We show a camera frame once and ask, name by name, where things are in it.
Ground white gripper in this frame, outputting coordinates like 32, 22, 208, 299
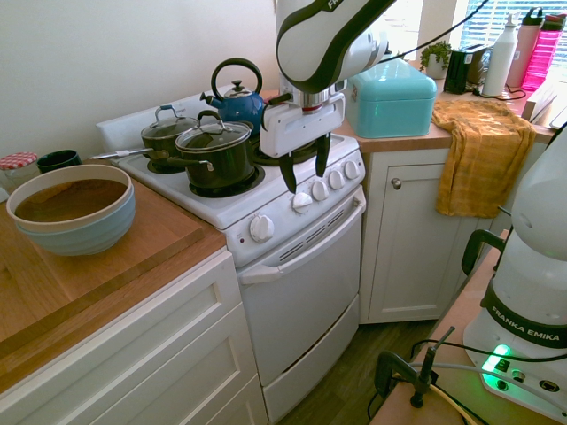
259, 86, 346, 195

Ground white electric stove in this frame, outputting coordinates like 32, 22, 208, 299
96, 81, 368, 424

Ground large white oven knob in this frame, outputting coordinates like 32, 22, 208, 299
249, 214, 276, 243

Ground large black pot with glass lid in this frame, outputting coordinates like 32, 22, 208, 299
166, 109, 254, 190

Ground blue tea kettle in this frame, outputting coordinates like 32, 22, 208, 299
199, 58, 267, 134

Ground turquoise bread box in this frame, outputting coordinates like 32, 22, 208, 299
344, 57, 439, 139

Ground white cabinet door with knob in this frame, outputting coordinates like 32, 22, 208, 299
359, 148, 495, 325

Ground small black saucepan with glass lid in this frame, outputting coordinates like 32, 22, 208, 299
90, 104, 200, 168

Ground small potted succulent plant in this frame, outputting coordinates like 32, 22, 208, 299
418, 41, 453, 81

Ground yellow checked dish towel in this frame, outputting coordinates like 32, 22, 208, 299
431, 99, 538, 219

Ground black toaster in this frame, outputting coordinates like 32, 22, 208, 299
443, 42, 495, 95

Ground black C-clamp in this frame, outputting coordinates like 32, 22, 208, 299
374, 326, 456, 409
460, 228, 508, 277

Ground white water bottle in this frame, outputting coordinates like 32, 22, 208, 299
481, 12, 523, 97

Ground light blue ceramic bowl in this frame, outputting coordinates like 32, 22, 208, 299
15, 184, 136, 257

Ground dark green mug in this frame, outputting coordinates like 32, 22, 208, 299
35, 149, 83, 174

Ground white drawer cabinet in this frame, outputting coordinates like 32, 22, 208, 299
0, 248, 269, 425

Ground pale pink water bottle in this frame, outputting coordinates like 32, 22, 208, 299
505, 7, 545, 89

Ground bright pink water bottle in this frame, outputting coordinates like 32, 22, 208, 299
520, 13, 567, 93

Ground glass jar with checkered lid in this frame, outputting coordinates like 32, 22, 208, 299
0, 151, 40, 192

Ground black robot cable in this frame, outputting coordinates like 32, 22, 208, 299
384, 0, 491, 60

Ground yellow cable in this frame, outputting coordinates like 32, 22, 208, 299
389, 374, 471, 425

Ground grey cable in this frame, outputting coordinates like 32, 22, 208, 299
414, 361, 567, 411

